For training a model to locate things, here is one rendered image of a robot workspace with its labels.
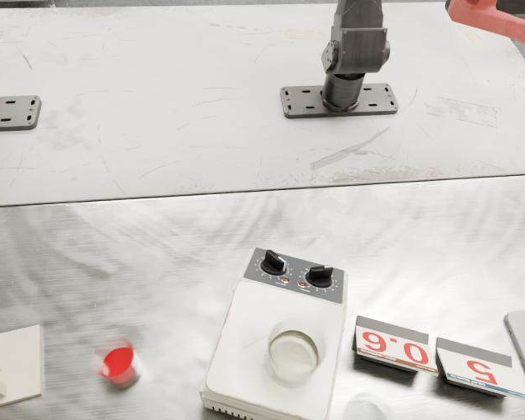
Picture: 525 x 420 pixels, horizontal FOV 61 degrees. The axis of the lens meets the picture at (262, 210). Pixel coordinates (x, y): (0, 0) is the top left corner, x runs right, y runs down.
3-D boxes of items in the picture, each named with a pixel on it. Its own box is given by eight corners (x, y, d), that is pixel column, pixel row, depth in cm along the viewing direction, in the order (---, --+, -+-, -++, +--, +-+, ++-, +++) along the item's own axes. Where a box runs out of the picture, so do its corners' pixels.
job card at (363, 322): (357, 315, 56) (364, 302, 53) (427, 334, 55) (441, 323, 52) (349, 362, 53) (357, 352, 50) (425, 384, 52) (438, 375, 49)
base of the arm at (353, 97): (413, 77, 71) (401, 49, 75) (289, 82, 69) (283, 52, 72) (398, 114, 77) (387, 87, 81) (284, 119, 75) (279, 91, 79)
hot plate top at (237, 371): (238, 281, 50) (238, 277, 49) (344, 309, 48) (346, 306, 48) (202, 390, 43) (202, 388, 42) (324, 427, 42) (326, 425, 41)
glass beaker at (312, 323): (293, 407, 42) (305, 387, 35) (250, 369, 44) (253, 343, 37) (330, 358, 45) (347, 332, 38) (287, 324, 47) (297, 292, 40)
